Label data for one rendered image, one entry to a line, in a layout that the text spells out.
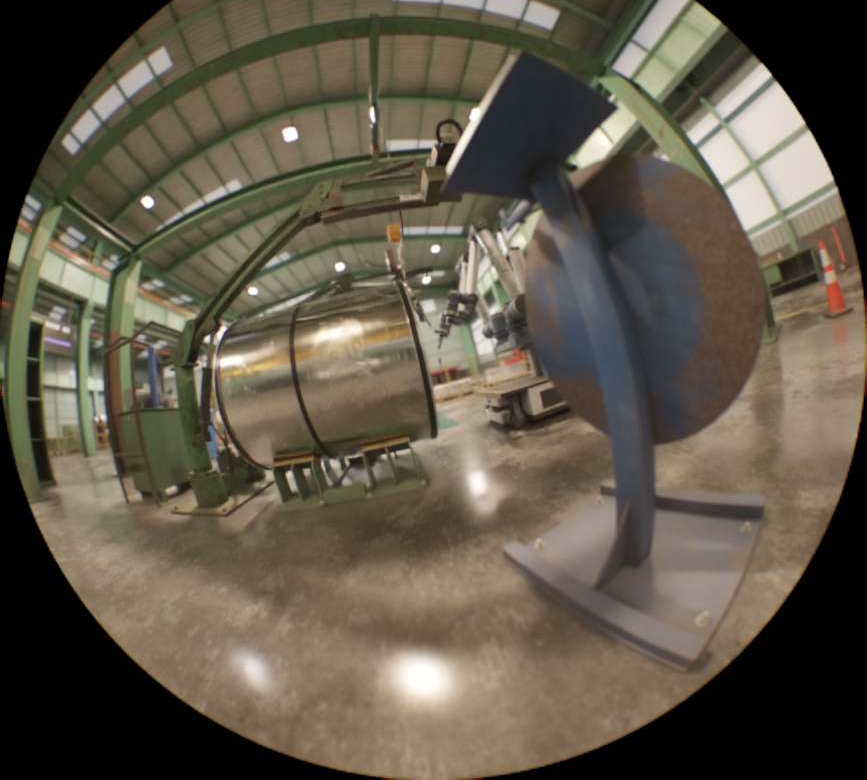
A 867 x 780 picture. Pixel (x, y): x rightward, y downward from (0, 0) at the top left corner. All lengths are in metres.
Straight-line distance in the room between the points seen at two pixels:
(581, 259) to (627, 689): 0.82
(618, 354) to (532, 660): 0.63
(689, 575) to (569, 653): 0.30
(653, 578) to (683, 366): 0.48
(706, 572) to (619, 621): 0.24
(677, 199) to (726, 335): 0.25
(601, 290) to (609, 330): 0.08
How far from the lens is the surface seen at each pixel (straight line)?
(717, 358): 0.57
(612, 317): 0.54
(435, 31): 3.36
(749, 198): 10.47
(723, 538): 0.85
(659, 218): 0.59
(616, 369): 0.55
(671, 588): 0.74
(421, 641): 0.74
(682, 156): 3.59
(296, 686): 0.77
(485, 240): 2.50
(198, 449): 2.21
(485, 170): 0.64
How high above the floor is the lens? 0.59
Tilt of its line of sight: 7 degrees up
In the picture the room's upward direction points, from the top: 14 degrees counter-clockwise
